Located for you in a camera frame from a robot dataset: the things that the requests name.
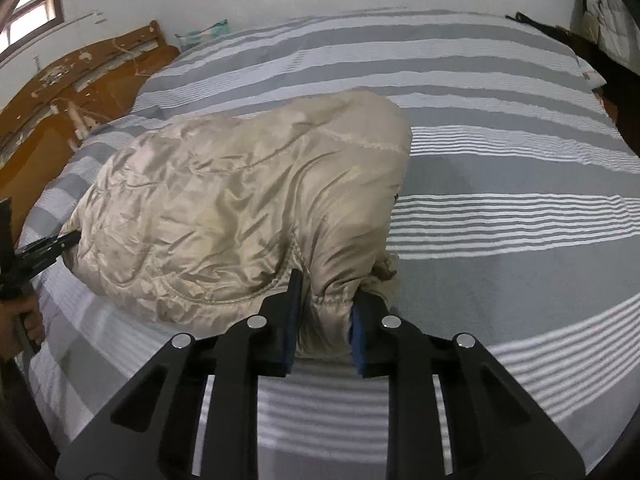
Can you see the window with brown frame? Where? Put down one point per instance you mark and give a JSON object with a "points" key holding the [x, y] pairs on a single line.
{"points": [[28, 21]]}

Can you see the black clothes pile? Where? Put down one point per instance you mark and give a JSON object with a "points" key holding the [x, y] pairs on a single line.
{"points": [[612, 72]]}

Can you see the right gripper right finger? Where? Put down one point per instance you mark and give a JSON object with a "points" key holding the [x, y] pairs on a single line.
{"points": [[454, 412]]}

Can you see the beige puffer jacket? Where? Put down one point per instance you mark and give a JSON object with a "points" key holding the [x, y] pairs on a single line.
{"points": [[197, 223]]}

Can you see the grey striped bed sheet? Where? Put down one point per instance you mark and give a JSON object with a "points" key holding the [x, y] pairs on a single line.
{"points": [[518, 222]]}

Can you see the person's left hand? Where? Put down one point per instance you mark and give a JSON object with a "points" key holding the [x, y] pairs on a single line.
{"points": [[19, 314]]}

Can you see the wooden headboard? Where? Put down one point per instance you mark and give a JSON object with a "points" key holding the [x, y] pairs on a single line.
{"points": [[65, 102]]}

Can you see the white hanging puffer coat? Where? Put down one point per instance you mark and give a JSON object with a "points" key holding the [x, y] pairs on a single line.
{"points": [[614, 30]]}

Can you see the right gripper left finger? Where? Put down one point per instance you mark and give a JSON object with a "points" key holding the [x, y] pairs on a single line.
{"points": [[191, 411]]}

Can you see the teal striped pillow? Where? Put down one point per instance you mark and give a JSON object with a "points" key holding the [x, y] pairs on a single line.
{"points": [[193, 39]]}

